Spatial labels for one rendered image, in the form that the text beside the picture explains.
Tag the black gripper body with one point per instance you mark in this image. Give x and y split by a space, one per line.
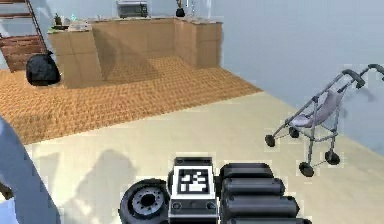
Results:
145 202

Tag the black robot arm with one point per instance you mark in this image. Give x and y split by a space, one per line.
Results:
233 196

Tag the brown kitchen counter cabinets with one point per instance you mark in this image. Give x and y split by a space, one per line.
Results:
140 46

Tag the black garbage bag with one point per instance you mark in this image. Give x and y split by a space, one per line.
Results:
41 70

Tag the grey baby stroller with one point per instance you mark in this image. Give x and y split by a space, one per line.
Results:
316 115

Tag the black vase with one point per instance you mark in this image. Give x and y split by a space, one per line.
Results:
180 12

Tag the grey toaster oven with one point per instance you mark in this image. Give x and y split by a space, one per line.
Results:
132 8

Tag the small green potted plant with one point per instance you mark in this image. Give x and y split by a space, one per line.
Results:
58 20

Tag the brown wooden shelf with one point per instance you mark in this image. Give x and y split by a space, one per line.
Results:
20 40

